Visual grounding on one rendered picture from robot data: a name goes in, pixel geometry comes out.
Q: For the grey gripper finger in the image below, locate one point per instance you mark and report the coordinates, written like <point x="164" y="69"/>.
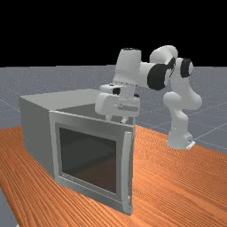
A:
<point x="124" y="119"/>
<point x="108" y="117"/>

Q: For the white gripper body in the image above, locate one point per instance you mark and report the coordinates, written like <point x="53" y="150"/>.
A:
<point x="116" y="105"/>

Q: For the grey microwave door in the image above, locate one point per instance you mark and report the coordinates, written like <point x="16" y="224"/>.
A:
<point x="88" y="153"/>

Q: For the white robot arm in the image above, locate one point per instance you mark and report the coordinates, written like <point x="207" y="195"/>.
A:
<point x="177" y="97"/>

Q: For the grey microwave oven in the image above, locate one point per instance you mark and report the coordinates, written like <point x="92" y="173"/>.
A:
<point x="35" y="127"/>

